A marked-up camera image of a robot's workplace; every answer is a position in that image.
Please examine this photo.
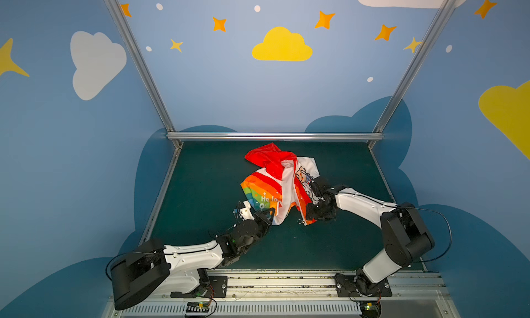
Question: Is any rainbow white red children's jacket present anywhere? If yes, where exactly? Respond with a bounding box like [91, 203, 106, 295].
[241, 143, 320, 226]

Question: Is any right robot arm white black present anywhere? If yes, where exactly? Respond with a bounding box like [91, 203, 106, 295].
[306, 177, 435, 297]

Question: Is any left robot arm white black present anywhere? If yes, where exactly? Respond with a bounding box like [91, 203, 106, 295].
[105, 208, 275, 311]

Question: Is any green table mat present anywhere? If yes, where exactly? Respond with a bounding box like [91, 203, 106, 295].
[152, 141, 391, 270]

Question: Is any back horizontal aluminium bar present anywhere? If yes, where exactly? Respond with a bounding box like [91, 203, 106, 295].
[166, 132, 384, 141]

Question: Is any left small circuit board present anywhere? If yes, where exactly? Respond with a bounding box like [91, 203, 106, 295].
[184, 301, 211, 317]

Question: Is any small circuit board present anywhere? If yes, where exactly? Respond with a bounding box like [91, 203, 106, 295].
[360, 302, 382, 318]
[184, 301, 211, 317]

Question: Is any right small circuit board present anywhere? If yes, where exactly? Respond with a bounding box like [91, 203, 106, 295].
[360, 302, 382, 318]

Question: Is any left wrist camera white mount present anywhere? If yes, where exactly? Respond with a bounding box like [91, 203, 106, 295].
[233, 201, 255, 220]

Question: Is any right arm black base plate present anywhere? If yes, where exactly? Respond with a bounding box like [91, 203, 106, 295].
[334, 273, 393, 297]

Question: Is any aluminium mounting rail base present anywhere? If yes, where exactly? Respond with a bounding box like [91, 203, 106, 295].
[102, 270, 460, 317]

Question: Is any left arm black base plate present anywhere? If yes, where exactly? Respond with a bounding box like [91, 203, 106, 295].
[170, 276, 228, 300]

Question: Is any right aluminium frame post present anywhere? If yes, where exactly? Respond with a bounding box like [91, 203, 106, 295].
[367, 0, 458, 151]

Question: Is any aluminium frame post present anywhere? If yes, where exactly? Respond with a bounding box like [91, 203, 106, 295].
[103, 0, 175, 134]
[367, 0, 458, 151]

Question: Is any left aluminium frame post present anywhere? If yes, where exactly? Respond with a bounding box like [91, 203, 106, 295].
[103, 0, 175, 134]

